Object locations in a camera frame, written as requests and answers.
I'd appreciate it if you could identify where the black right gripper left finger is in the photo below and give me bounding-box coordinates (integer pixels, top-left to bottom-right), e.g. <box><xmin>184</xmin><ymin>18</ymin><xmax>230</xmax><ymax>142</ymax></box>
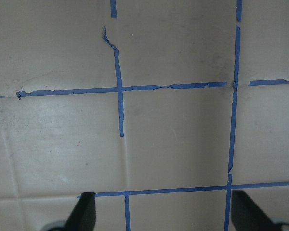
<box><xmin>64</xmin><ymin>192</ymin><xmax>96</xmax><ymax>231</ymax></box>

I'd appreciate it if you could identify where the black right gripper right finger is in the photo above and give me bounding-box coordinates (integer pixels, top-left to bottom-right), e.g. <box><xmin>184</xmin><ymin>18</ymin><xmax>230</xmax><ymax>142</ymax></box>
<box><xmin>231</xmin><ymin>190</ymin><xmax>278</xmax><ymax>231</ymax></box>

